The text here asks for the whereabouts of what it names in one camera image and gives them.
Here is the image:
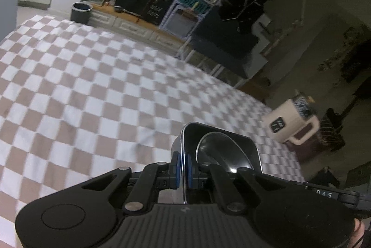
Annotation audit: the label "cream electric kettle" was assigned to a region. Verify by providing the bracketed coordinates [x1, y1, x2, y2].
[262, 94, 321, 145]

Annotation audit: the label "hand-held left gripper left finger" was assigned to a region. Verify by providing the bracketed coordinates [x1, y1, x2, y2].
[81, 152, 182, 214]

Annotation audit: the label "blue white printed box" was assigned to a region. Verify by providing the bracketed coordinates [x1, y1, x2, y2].
[159, 0, 213, 41]

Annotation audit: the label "dark net basket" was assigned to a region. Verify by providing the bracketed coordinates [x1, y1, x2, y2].
[319, 108, 347, 151]

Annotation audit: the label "steel rectangular tray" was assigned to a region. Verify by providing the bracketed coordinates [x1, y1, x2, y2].
[171, 122, 264, 205]

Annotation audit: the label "brown white checkered cloth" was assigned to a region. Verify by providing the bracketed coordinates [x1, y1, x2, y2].
[0, 14, 305, 248]

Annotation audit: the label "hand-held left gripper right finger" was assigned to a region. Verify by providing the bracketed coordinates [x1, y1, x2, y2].
[185, 152, 290, 214]

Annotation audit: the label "grey trash bin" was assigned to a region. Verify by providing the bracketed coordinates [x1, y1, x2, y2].
[70, 2, 94, 25]

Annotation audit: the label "black hanging clothes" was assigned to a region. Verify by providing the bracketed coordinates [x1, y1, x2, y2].
[217, 0, 273, 34]

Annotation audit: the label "low cabinet with wooden top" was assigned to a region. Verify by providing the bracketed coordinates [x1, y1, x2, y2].
[88, 3, 253, 89]

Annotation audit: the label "round steel bowl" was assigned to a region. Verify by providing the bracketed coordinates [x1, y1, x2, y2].
[195, 132, 251, 174]

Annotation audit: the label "dark printed board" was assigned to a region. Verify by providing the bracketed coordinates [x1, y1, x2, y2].
[116, 0, 179, 25]

